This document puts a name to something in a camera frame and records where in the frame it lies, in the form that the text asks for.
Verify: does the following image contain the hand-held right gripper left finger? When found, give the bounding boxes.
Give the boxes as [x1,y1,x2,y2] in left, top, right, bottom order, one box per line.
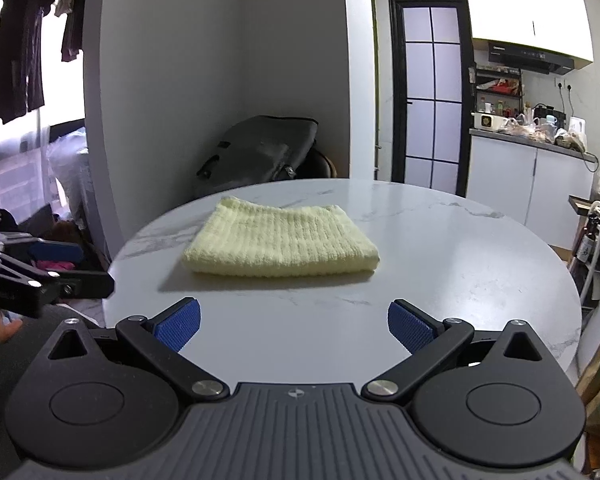
[40,298,229,403]

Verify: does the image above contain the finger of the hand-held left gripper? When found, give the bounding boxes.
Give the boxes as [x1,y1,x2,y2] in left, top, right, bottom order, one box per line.
[0,254,115,304]
[0,232,84,263]

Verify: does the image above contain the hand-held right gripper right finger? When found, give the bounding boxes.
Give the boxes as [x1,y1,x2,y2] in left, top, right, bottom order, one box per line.
[362,299,551,404]

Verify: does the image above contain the pale yellow towel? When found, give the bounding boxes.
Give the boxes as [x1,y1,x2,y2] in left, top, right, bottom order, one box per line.
[181,196,381,279]

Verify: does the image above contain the large clear plastic bag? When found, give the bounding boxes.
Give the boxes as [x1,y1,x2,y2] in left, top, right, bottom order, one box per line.
[47,130,94,251]

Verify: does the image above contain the white base cabinet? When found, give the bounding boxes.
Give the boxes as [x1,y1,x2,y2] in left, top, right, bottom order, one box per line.
[466,127,598,256]

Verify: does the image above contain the dark brown chair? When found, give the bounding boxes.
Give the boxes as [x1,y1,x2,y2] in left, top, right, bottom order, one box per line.
[305,150,339,181]

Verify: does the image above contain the grey bag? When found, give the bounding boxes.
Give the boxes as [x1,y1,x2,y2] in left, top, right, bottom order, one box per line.
[196,115,321,198]

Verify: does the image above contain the dark wine bottle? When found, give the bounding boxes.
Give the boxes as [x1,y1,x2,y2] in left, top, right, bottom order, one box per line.
[575,215,597,262]

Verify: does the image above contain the black hanging shirt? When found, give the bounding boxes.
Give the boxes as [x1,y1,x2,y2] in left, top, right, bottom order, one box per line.
[0,0,56,138]

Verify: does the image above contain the white storage trolley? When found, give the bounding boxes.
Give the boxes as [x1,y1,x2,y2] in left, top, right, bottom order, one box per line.
[567,195,600,311]

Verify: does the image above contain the dark hanging garment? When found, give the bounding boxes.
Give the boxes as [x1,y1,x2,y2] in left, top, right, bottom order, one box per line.
[61,0,94,63]

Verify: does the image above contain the small white appliance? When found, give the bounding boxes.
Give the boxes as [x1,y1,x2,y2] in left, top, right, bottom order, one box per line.
[472,111,508,132]

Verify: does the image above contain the black framed glass door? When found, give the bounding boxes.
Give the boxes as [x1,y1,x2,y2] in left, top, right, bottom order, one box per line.
[389,0,473,198]

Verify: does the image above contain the plastic bags of food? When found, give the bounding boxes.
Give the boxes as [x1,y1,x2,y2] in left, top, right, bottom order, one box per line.
[500,115,561,143]

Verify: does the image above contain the black countertop appliance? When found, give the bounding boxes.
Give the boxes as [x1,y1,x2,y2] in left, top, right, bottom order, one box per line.
[532,104,566,123]

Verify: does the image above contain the black spice rack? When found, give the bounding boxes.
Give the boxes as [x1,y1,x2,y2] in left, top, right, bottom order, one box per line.
[475,65,525,116]

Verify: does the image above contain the white electric kettle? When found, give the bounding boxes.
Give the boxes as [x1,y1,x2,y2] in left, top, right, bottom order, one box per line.
[567,116,589,149]

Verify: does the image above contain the black range hood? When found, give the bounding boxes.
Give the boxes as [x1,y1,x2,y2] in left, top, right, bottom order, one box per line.
[487,40,576,75]

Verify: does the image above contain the white wall cabinet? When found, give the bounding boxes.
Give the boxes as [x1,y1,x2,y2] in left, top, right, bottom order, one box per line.
[460,0,595,68]

